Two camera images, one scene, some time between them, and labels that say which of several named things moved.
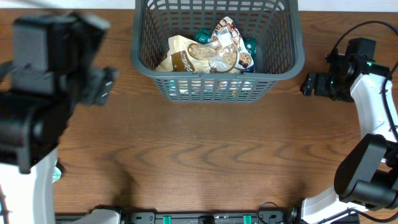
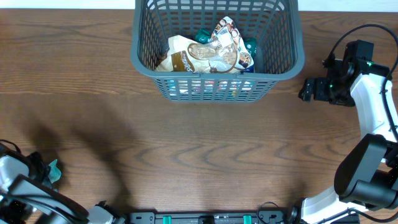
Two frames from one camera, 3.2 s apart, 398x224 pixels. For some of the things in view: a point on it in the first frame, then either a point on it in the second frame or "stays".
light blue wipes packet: x=57 y=172 stays
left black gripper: x=101 y=88 → x=41 y=170
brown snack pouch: x=226 y=53 stays
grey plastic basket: x=273 y=25 stays
